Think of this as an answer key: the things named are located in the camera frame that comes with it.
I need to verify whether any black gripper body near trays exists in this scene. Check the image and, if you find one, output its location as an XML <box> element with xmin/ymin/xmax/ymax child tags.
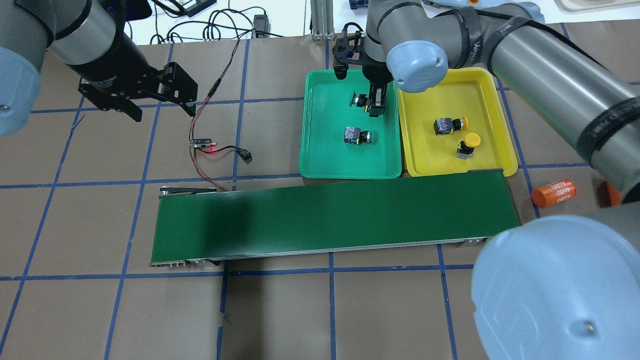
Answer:
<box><xmin>332</xmin><ymin>30</ymin><xmax>393</xmax><ymax>87</ymax></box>

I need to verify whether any black gripper body near buttons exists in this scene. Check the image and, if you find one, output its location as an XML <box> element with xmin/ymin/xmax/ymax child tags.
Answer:
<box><xmin>78</xmin><ymin>62</ymin><xmax>198</xmax><ymax>112</ymax></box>

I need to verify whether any green push button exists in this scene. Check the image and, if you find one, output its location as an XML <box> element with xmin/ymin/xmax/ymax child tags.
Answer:
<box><xmin>349</xmin><ymin>91</ymin><xmax>371</xmax><ymax>113</ymax></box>
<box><xmin>343</xmin><ymin>126</ymin><xmax>373</xmax><ymax>145</ymax></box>

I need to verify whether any yellow push button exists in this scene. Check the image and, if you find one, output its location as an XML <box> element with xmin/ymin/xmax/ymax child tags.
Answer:
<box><xmin>455</xmin><ymin>132</ymin><xmax>482</xmax><ymax>160</ymax></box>
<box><xmin>433</xmin><ymin>116</ymin><xmax>470</xmax><ymax>136</ymax></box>

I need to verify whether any orange labelled cylinder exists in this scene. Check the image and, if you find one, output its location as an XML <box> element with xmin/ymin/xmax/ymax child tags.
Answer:
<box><xmin>530</xmin><ymin>178</ymin><xmax>578</xmax><ymax>208</ymax></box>

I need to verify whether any plain orange cylinder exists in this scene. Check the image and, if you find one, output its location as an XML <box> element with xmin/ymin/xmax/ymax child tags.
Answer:
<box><xmin>605</xmin><ymin>181</ymin><xmax>622</xmax><ymax>207</ymax></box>

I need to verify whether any silver robot arm near trays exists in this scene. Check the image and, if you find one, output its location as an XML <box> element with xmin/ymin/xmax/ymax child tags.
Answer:
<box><xmin>356</xmin><ymin>0</ymin><xmax>640</xmax><ymax>360</ymax></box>

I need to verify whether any silver robot arm near conveyor start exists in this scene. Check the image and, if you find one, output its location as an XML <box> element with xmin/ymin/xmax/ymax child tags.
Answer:
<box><xmin>0</xmin><ymin>0</ymin><xmax>198</xmax><ymax>136</ymax></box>

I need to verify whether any small controller circuit board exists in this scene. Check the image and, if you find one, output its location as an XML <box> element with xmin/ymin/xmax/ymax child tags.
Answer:
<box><xmin>189</xmin><ymin>137</ymin><xmax>216</xmax><ymax>149</ymax></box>

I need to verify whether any green plastic tray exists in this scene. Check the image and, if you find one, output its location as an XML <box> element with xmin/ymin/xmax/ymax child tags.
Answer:
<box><xmin>298</xmin><ymin>69</ymin><xmax>403</xmax><ymax>180</ymax></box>

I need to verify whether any yellow plastic tray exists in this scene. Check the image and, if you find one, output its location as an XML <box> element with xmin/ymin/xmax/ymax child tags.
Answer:
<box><xmin>397</xmin><ymin>67</ymin><xmax>518</xmax><ymax>177</ymax></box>

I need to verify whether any green conveyor belt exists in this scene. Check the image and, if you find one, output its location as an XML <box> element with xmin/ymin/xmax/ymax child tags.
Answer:
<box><xmin>150</xmin><ymin>170</ymin><xmax>520</xmax><ymax>267</ymax></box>

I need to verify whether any aluminium frame post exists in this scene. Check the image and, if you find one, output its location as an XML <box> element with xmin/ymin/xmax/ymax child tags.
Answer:
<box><xmin>310</xmin><ymin>0</ymin><xmax>336</xmax><ymax>41</ymax></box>

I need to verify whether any red black power cable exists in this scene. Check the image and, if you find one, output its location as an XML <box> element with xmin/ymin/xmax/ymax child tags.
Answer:
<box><xmin>188</xmin><ymin>38</ymin><xmax>254</xmax><ymax>193</ymax></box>

